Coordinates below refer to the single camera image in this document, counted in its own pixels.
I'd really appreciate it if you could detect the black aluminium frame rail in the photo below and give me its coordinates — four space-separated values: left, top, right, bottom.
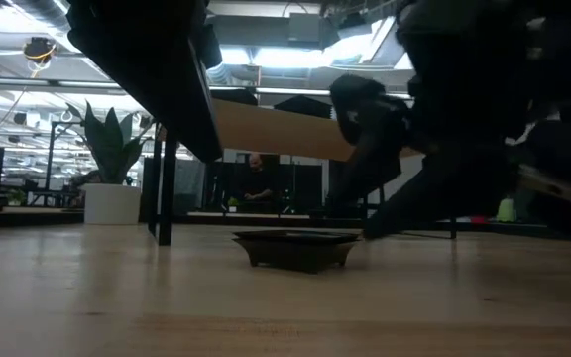
0 205 366 230

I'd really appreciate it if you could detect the white plant pot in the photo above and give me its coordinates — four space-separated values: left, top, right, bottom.
82 182 143 227

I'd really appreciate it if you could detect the artificial green snake plant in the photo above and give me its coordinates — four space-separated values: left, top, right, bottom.
65 100 166 186

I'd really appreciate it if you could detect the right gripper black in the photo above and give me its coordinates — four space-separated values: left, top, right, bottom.
328 72 571 243

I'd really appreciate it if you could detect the black small square mini plate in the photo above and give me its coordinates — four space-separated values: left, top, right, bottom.
231 229 361 276
273 95 334 121

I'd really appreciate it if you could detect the green and white canister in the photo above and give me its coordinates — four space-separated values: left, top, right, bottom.
496 197 518 223

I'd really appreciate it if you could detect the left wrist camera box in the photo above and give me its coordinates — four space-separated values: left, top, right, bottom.
199 22 224 70

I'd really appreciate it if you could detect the grey metal box unit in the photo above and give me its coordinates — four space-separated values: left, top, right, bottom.
287 12 324 44

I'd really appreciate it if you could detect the long linear light fixture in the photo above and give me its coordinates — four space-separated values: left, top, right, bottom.
0 76 413 100

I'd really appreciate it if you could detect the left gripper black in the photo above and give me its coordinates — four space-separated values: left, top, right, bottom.
65 0 225 164

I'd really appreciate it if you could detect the black metal pole stand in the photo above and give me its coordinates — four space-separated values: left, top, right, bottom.
45 118 84 192

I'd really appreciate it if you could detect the black partition panel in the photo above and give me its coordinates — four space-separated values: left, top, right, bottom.
141 157 324 214

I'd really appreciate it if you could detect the grey hanging cloth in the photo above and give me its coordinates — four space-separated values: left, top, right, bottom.
174 158 207 215

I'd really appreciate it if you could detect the black reel with yellow cord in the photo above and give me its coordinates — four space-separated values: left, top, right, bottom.
21 35 58 80

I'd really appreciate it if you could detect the wooden shelf black metal frame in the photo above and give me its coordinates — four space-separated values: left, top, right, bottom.
147 96 460 248

